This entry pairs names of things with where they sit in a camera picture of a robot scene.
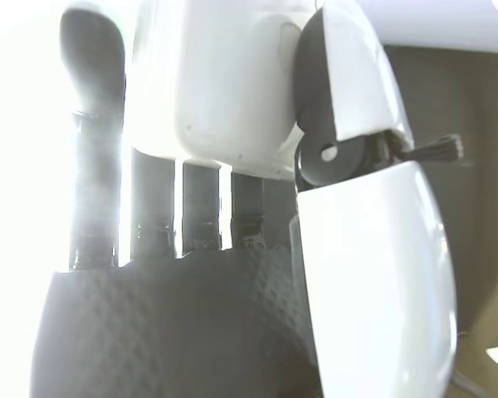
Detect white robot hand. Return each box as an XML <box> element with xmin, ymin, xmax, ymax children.
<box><xmin>28</xmin><ymin>0</ymin><xmax>466</xmax><ymax>398</ymax></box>

